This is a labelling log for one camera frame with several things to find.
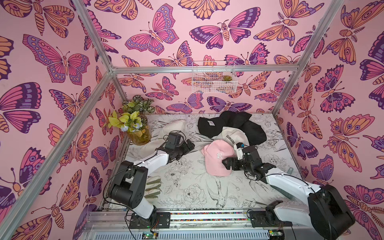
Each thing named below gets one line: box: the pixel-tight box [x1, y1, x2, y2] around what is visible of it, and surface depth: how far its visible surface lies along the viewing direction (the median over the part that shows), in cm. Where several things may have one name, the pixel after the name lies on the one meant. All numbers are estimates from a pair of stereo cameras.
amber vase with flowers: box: [108, 95, 156, 146], surface depth 96 cm
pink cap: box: [201, 139, 235, 177], surface depth 91 cm
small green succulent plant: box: [222, 75, 232, 81], surface depth 94 cm
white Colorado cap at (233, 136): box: [213, 127, 250, 147], surface depth 102 cm
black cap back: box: [220, 110, 252, 129], surface depth 113 cm
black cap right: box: [239, 120, 267, 146], surface depth 105 cm
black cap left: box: [198, 115, 229, 138], surface depth 112 cm
